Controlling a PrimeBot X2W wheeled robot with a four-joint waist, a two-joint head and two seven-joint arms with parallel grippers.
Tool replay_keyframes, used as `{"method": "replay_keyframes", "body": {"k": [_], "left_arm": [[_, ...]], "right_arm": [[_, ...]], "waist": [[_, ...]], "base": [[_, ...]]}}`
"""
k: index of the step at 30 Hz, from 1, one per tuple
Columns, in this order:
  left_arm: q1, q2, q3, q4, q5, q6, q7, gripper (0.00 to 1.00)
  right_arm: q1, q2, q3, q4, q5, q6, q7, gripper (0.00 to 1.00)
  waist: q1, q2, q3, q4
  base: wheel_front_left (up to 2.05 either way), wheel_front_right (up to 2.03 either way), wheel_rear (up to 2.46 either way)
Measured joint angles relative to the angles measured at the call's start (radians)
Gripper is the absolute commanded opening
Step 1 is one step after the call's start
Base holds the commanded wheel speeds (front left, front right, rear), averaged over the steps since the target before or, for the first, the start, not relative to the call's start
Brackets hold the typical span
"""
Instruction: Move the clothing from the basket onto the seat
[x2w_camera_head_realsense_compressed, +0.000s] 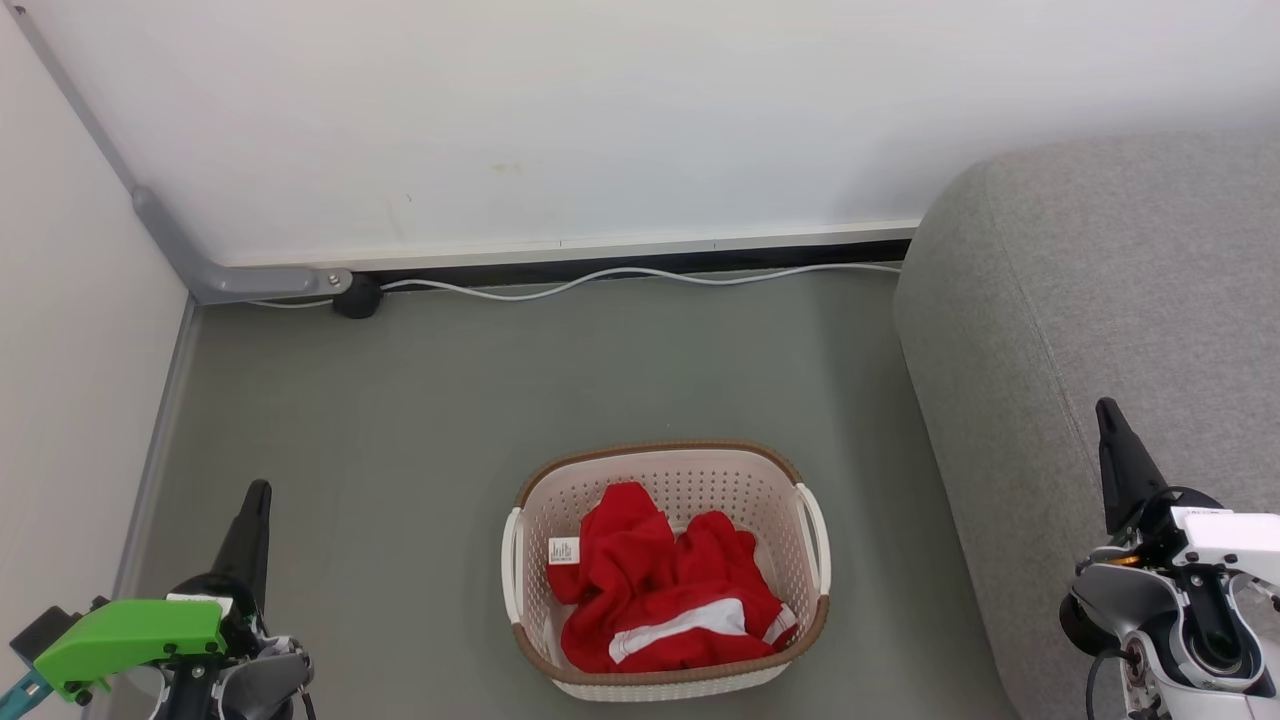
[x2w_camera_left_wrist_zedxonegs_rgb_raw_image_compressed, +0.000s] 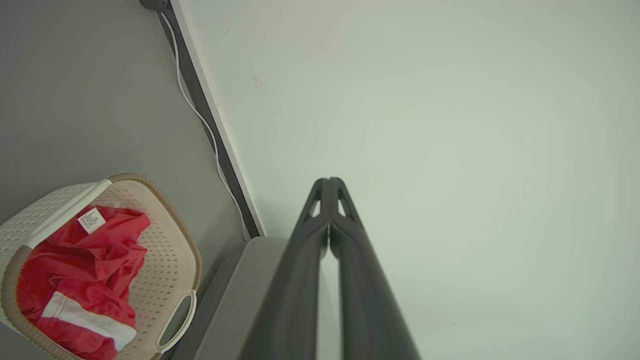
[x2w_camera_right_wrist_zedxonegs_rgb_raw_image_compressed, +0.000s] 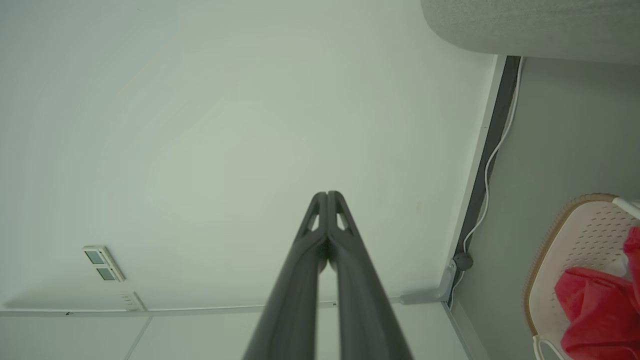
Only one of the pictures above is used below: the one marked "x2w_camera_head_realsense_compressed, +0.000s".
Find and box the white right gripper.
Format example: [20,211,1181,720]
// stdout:
[1096,397,1280,592]

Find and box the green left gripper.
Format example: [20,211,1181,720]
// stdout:
[33,480,273,702]

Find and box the red garment with white band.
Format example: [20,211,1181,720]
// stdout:
[560,510,801,675]

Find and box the grey fabric sofa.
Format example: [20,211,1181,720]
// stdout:
[893,130,1280,720]

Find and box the black round floor plug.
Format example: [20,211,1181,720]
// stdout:
[332,272,385,321]

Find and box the cream perforated laundry basket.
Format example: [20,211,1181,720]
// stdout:
[500,440,833,703]

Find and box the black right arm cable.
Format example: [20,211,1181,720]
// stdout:
[1084,645,1133,720]

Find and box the teal left camera connector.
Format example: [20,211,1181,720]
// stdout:
[0,668,49,713]

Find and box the white floor cable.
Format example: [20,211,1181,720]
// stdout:
[250,263,903,309]

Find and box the silver wall base rail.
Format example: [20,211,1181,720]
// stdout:
[225,218,921,273]

